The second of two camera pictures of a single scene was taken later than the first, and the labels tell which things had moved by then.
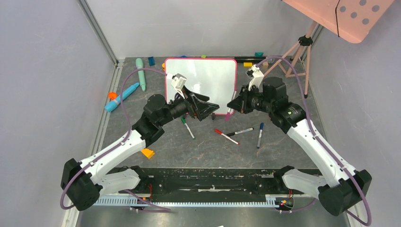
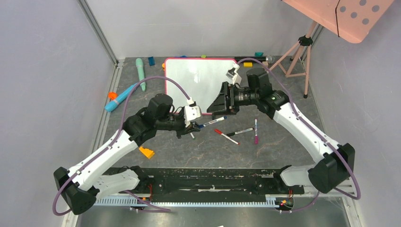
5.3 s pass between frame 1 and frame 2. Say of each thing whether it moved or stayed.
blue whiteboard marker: moved
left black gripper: moved
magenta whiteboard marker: moved
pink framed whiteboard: stayed
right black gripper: moved
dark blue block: stayed
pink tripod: stayed
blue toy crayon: stayed
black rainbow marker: stayed
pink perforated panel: stayed
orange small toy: stayed
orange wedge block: stayed
